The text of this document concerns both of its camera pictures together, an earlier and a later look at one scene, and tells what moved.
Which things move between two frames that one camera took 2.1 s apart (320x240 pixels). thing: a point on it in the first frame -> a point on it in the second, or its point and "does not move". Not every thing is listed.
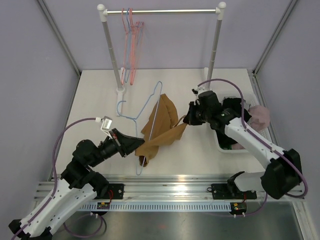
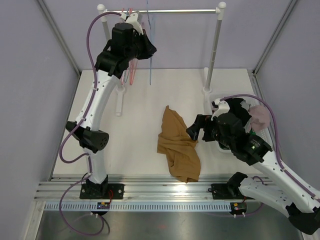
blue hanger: [137, 172] -> [151, 23]
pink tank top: [260, 117] does not move
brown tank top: [161, 129] -> [181, 149]
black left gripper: [124, 144] -> [149, 48]
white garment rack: [219, 11] does not move
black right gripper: [190, 119] -> [202, 121]
